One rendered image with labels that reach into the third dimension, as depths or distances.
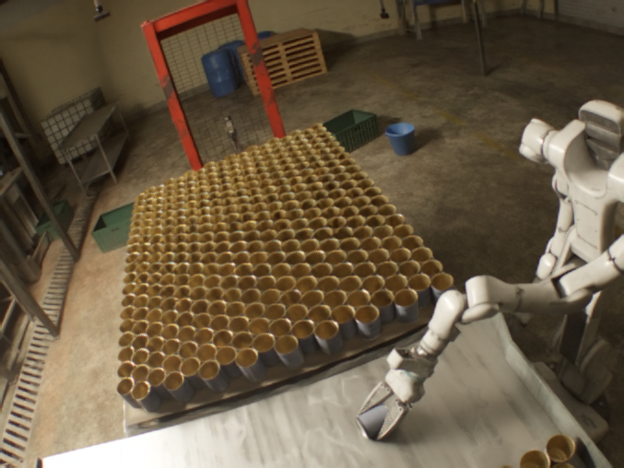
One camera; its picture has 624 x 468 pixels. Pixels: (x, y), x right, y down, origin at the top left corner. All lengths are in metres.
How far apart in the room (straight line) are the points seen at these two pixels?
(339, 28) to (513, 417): 9.80
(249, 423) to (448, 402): 0.54
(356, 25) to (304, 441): 9.90
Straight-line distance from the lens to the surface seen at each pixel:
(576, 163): 1.19
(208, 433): 1.27
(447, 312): 0.93
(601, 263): 1.07
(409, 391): 1.00
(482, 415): 1.13
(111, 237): 4.78
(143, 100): 10.13
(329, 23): 10.29
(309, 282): 1.41
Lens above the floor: 2.07
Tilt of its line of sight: 34 degrees down
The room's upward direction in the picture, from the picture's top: 16 degrees counter-clockwise
